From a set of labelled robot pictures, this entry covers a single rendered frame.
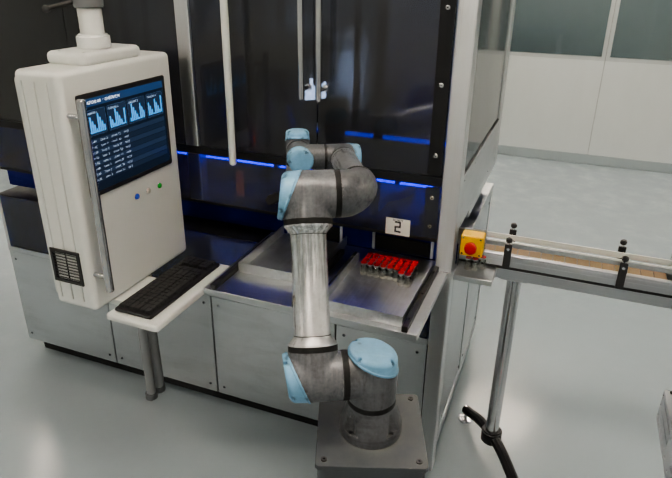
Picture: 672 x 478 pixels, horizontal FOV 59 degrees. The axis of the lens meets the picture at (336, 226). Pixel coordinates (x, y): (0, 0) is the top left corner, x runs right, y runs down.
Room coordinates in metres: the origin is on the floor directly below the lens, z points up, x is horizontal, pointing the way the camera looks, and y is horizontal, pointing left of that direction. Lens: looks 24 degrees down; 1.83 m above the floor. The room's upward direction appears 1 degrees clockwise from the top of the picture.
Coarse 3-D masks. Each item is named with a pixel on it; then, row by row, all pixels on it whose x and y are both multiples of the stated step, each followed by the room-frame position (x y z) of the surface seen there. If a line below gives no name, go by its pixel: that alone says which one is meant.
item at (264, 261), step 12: (264, 240) 1.96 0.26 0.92; (276, 240) 2.03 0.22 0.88; (288, 240) 2.03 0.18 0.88; (252, 252) 1.86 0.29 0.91; (264, 252) 1.93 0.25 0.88; (276, 252) 1.93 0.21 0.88; (288, 252) 1.93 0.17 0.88; (336, 252) 1.91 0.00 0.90; (240, 264) 1.78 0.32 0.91; (252, 264) 1.83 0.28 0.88; (264, 264) 1.83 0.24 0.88; (276, 264) 1.83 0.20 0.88; (288, 264) 1.83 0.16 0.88; (264, 276) 1.75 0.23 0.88; (276, 276) 1.73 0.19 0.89; (288, 276) 1.71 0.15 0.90
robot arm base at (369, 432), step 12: (348, 408) 1.13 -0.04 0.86; (396, 408) 1.14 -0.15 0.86; (348, 420) 1.12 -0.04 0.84; (360, 420) 1.10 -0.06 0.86; (372, 420) 1.09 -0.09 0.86; (384, 420) 1.10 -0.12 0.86; (396, 420) 1.12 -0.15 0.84; (348, 432) 1.10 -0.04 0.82; (360, 432) 1.09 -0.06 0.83; (372, 432) 1.08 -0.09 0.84; (384, 432) 1.09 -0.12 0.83; (396, 432) 1.11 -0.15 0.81; (360, 444) 1.08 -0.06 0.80; (372, 444) 1.08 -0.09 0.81; (384, 444) 1.08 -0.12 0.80
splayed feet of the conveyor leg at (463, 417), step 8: (464, 408) 2.07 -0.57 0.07; (464, 416) 2.08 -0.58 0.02; (472, 416) 1.99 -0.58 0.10; (480, 416) 1.96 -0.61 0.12; (480, 424) 1.92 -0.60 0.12; (488, 432) 1.85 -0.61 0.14; (488, 440) 1.84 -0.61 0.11; (496, 440) 1.82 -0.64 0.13; (496, 448) 1.79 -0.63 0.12; (504, 448) 1.79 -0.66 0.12; (504, 456) 1.75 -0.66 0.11; (504, 464) 1.73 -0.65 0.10; (512, 464) 1.73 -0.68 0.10; (504, 472) 1.72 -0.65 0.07; (512, 472) 1.70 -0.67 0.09
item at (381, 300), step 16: (352, 272) 1.78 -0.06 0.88; (336, 288) 1.67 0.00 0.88; (352, 288) 1.67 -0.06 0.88; (368, 288) 1.68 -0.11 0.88; (384, 288) 1.68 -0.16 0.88; (400, 288) 1.68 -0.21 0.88; (416, 288) 1.68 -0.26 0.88; (336, 304) 1.53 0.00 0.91; (352, 304) 1.58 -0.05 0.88; (368, 304) 1.58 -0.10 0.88; (384, 304) 1.58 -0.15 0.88; (400, 304) 1.58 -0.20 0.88; (384, 320) 1.48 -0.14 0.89; (400, 320) 1.46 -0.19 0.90
